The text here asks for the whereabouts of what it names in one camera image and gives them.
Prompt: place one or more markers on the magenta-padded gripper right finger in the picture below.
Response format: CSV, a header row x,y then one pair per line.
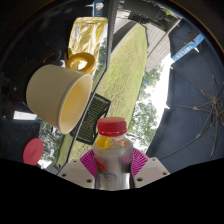
x,y
151,170

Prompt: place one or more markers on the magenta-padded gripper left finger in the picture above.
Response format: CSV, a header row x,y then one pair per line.
x,y
75,171

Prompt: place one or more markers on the red-capped clear drink bottle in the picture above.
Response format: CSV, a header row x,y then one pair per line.
x,y
111,166

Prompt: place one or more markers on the flat round red coaster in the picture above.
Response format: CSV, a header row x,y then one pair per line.
x,y
32,151

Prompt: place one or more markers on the large dark blue parasol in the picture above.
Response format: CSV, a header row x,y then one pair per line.
x,y
190,116

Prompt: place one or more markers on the cream mug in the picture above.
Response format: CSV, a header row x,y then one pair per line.
x,y
46,93

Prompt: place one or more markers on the yellow packet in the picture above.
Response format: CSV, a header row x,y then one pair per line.
x,y
86,36

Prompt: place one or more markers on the blue-edged dark parasol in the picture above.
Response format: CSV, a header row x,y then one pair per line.
x,y
200,36

